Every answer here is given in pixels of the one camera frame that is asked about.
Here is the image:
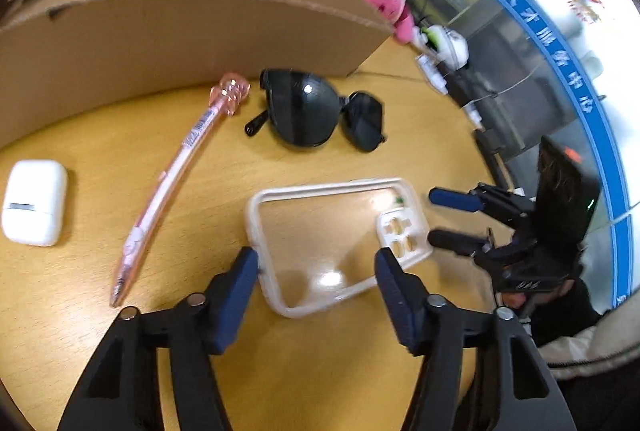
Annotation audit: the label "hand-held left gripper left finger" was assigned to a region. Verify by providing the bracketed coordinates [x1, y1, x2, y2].
[57, 246, 261, 431]

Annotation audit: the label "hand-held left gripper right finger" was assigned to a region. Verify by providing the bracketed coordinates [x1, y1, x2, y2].
[374, 247, 578, 431]

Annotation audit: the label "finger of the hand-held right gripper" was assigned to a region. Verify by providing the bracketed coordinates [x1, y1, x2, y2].
[428, 184, 534, 225]
[427, 228, 517, 263]

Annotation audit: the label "clear white phone case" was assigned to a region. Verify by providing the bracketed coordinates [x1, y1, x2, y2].
[244, 177, 434, 319]

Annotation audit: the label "pink transparent pen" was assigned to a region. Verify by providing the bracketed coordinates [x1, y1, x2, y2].
[109, 72, 251, 309]

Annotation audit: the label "black sunglasses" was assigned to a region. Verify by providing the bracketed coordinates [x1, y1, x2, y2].
[244, 68, 387, 153]

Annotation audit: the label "white earbuds case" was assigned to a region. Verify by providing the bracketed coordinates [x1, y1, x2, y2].
[1, 160, 68, 247]

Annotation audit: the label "brown cardboard box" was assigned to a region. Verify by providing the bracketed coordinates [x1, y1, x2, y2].
[0, 0, 396, 151]

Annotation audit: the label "person's right forearm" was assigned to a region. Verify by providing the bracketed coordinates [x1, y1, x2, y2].
[529, 278, 607, 348]

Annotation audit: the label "white charger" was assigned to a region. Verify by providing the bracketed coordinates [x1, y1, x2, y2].
[462, 104, 484, 130]

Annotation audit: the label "white power strip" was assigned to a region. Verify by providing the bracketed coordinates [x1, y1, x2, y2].
[416, 54, 449, 95]

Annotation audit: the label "white jacket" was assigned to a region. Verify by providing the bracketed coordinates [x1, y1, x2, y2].
[539, 308, 640, 382]

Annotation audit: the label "blue banner sticker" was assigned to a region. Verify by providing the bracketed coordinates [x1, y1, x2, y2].
[380, 0, 637, 309]

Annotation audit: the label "white panda plush toy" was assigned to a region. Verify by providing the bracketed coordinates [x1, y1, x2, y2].
[412, 24, 470, 70]

